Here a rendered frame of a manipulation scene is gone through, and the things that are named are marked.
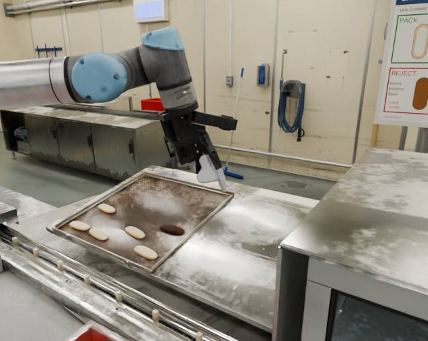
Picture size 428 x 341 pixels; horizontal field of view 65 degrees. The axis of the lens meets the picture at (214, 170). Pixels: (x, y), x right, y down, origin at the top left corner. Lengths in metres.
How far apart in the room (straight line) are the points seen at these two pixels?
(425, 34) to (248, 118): 3.68
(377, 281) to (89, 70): 0.47
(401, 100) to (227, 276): 0.84
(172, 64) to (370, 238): 0.47
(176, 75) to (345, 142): 3.82
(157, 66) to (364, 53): 3.73
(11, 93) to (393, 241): 0.58
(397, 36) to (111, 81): 1.02
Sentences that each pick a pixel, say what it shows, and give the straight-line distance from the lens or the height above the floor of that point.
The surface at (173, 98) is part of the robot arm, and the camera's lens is 0.70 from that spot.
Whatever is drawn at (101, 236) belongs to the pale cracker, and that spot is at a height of 0.91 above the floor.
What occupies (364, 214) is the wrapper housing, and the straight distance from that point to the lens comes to 0.47.
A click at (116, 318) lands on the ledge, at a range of 0.98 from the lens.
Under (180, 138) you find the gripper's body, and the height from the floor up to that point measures 1.33.
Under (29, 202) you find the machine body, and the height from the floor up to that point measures 0.82.
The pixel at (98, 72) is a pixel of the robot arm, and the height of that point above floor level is 1.47.
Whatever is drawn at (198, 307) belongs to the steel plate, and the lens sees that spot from 1.04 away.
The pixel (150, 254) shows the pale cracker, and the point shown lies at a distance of 1.12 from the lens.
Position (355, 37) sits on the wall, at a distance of 4.33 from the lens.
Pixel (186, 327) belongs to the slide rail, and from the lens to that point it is 0.94.
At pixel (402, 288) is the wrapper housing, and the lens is 0.35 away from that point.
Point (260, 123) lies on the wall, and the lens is 4.75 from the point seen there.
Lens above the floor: 1.48
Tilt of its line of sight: 18 degrees down
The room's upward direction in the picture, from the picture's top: straight up
